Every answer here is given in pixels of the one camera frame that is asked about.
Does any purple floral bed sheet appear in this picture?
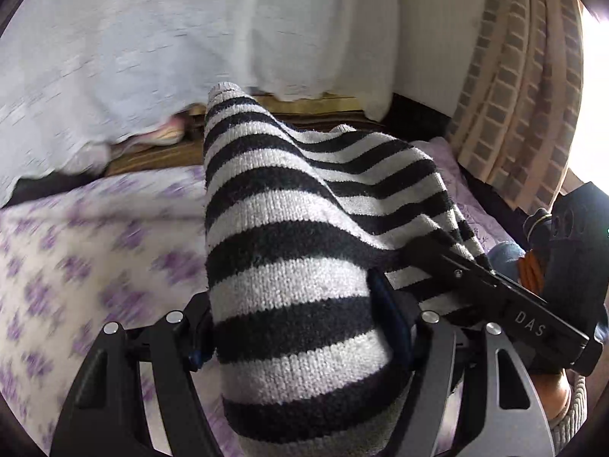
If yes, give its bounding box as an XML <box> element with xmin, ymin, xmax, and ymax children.
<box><xmin>1</xmin><ymin>139</ymin><xmax>507</xmax><ymax>452</ymax></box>

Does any black white striped sweater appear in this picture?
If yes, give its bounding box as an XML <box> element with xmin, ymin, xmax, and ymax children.
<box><xmin>201</xmin><ymin>82</ymin><xmax>497</xmax><ymax>457</ymax></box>

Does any beige brick pattern curtain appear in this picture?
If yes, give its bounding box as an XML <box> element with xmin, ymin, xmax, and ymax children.
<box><xmin>446</xmin><ymin>0</ymin><xmax>583</xmax><ymax>211</ymax></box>

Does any pink folded cloth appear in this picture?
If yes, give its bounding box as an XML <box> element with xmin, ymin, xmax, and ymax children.
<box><xmin>112</xmin><ymin>116</ymin><xmax>186</xmax><ymax>158</ymax></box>

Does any brown folded blankets stack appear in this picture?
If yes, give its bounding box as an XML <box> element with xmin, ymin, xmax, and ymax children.
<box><xmin>105</xmin><ymin>90</ymin><xmax>381</xmax><ymax>176</ymax></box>

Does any black garment under lace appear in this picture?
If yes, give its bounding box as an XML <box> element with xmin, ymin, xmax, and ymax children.
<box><xmin>3</xmin><ymin>172</ymin><xmax>100</xmax><ymax>208</ymax></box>

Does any blue jeans leg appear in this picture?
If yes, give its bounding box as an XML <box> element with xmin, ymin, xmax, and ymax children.
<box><xmin>487</xmin><ymin>241</ymin><xmax>525</xmax><ymax>283</ymax></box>

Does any white lace cover cloth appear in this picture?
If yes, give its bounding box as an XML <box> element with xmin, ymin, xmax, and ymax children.
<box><xmin>1</xmin><ymin>0</ymin><xmax>399</xmax><ymax>199</ymax></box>

